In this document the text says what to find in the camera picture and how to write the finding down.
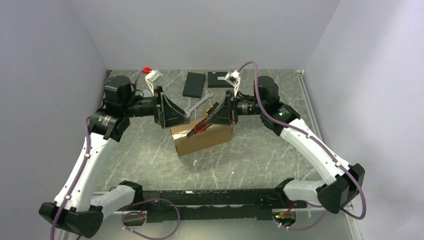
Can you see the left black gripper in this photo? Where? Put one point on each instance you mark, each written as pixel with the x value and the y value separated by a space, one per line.
pixel 170 115

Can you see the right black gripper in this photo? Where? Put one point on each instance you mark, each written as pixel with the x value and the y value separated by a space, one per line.
pixel 226 114

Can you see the brown cardboard express box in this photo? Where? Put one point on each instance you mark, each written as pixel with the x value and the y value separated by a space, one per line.
pixel 212 136

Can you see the red black utility knife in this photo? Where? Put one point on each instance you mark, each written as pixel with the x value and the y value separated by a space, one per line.
pixel 198 128

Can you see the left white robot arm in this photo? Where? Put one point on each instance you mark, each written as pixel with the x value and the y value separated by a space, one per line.
pixel 74 209

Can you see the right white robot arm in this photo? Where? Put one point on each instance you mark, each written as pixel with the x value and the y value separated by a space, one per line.
pixel 340 181

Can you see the black box with label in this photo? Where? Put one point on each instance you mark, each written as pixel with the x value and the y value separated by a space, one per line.
pixel 216 79

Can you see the yellow black screwdriver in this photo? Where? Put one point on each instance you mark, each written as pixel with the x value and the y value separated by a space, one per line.
pixel 212 109

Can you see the silver open-end wrench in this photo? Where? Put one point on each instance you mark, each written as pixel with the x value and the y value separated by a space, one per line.
pixel 208 94

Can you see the black foam block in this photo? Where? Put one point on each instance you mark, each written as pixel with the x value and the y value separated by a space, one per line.
pixel 194 85

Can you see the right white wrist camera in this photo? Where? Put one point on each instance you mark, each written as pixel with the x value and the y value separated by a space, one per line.
pixel 234 79

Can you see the aluminium frame rail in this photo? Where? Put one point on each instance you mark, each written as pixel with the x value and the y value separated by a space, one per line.
pixel 314 123

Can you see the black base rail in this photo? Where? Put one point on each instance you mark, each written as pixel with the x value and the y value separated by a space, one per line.
pixel 213 204

